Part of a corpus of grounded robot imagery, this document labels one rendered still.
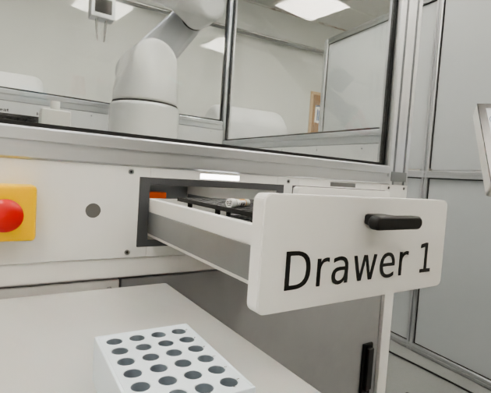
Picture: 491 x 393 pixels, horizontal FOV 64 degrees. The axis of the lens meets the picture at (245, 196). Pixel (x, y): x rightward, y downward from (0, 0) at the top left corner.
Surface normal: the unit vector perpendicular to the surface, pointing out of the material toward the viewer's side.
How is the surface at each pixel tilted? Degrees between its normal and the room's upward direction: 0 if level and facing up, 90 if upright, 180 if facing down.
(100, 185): 90
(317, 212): 90
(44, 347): 0
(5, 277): 90
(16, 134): 90
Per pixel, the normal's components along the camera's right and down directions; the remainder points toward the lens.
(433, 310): -0.89, -0.04
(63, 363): 0.07, -1.00
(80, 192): 0.54, 0.08
